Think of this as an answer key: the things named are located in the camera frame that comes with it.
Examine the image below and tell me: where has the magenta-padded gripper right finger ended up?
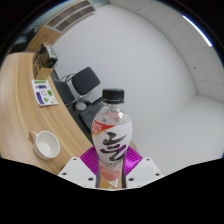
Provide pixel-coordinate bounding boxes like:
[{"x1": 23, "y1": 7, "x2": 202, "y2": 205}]
[{"x1": 121, "y1": 147, "x2": 164, "y2": 189}]

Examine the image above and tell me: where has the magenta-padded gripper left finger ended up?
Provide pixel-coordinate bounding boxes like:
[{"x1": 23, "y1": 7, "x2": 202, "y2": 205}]
[{"x1": 57, "y1": 146, "x2": 101, "y2": 189}]

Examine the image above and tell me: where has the clear drink bottle black cap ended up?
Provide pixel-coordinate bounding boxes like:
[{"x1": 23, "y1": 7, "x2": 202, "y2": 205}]
[{"x1": 91, "y1": 88, "x2": 134, "y2": 183}]

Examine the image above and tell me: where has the white ceramic mug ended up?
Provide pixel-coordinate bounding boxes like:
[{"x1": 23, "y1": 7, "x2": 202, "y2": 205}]
[{"x1": 29, "y1": 130, "x2": 62, "y2": 161}]

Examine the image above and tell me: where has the grey backpack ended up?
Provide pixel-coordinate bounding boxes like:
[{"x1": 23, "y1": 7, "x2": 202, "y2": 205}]
[{"x1": 79, "y1": 101, "x2": 105, "y2": 135}]

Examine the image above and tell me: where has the white printed leaflet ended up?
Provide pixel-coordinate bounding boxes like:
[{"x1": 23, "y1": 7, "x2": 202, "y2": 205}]
[{"x1": 31, "y1": 78, "x2": 60, "y2": 107}]

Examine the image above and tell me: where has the black visitor chair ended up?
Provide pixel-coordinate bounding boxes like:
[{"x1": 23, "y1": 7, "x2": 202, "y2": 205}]
[{"x1": 53, "y1": 66, "x2": 102, "y2": 106}]

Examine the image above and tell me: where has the brown box with tan side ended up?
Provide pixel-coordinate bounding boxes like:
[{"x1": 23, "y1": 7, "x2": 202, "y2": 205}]
[{"x1": 32, "y1": 49, "x2": 54, "y2": 81}]

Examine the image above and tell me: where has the brown box with light trim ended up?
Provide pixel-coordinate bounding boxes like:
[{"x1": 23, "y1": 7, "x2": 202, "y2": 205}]
[{"x1": 42, "y1": 46, "x2": 60, "y2": 70}]

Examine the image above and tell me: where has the wooden glass-door cabinet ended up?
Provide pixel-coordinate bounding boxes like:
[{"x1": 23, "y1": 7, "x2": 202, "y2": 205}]
[{"x1": 24, "y1": 0, "x2": 98, "y2": 53}]

